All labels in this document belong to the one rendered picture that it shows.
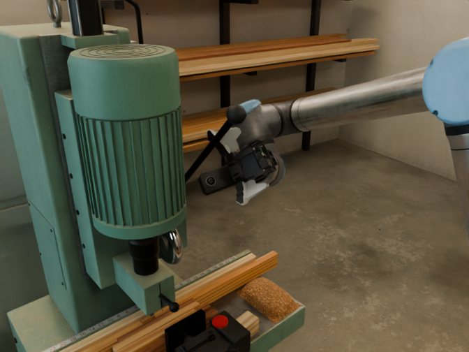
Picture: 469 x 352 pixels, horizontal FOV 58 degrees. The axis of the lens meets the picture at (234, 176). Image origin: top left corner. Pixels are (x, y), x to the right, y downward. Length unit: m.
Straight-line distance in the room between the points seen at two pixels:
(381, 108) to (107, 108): 0.55
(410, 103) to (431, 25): 3.22
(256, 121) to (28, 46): 0.52
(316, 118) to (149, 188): 0.49
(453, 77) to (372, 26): 3.79
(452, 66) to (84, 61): 0.52
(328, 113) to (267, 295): 0.45
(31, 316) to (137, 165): 0.70
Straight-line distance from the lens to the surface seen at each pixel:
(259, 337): 1.00
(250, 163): 0.86
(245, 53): 3.17
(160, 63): 0.68
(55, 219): 0.98
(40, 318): 1.28
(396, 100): 0.91
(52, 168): 0.94
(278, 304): 1.04
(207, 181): 0.90
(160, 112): 0.69
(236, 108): 0.73
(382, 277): 2.75
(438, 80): 0.68
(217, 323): 0.84
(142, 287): 0.87
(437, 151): 4.20
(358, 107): 0.97
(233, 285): 1.10
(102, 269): 0.97
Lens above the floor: 1.61
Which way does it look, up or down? 25 degrees down
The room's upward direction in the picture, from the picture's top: straight up
